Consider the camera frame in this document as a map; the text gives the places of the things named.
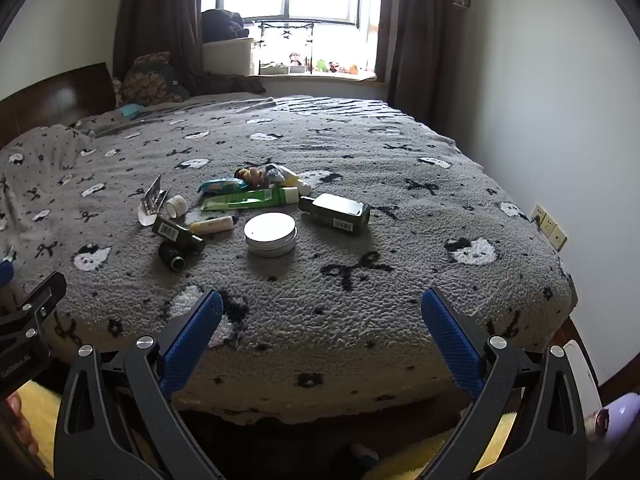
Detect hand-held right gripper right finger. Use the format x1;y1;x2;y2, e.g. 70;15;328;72
421;287;587;480

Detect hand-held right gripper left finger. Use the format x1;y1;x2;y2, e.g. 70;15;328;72
54;289;226;480

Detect green hand cream tube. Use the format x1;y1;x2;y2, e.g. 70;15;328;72
200;186;299;212

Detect person's left hand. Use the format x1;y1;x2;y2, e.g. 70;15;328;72
7;392;40;456

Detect small black bottle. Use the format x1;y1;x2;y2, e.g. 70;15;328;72
158;242;187;272

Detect grey printed blanket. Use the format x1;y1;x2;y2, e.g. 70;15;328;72
0;95;578;423

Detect yellow floor mat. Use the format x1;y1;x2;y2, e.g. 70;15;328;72
20;380;518;480

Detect small dark green bottle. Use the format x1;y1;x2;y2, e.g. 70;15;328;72
152;215;207;253

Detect small cream tube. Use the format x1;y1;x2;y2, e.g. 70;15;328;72
187;215;236;235

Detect round silver tin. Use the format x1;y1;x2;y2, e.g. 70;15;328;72
244;212;298;259

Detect dark slipper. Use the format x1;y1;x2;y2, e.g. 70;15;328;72
349;442;381;472

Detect silver foil packet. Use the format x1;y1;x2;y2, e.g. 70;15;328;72
140;174;171;213

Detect teal wipes packet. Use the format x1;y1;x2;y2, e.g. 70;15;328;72
197;177;250;196

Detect large dark green bottle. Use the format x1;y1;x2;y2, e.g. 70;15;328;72
298;193;372;236

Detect dark wooden headboard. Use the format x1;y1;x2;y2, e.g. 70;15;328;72
0;62;116;136

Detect pale purple object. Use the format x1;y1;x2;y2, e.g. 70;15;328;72
586;392;640;456

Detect brown patterned pillow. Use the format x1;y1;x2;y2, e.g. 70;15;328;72
120;51;191;107

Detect white storage box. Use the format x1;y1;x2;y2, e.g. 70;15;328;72
202;36;256;77

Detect brown curtain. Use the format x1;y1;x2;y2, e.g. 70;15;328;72
114;0;205;86
377;0;456;111

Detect row of small figurines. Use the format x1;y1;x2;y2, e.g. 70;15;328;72
260;51;363;76

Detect dark bundled clothes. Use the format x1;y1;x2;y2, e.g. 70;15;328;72
201;9;251;42

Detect beige wall socket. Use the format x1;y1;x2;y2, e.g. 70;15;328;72
531;204;568;252

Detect black wire rack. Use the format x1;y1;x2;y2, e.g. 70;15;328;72
251;19;317;75

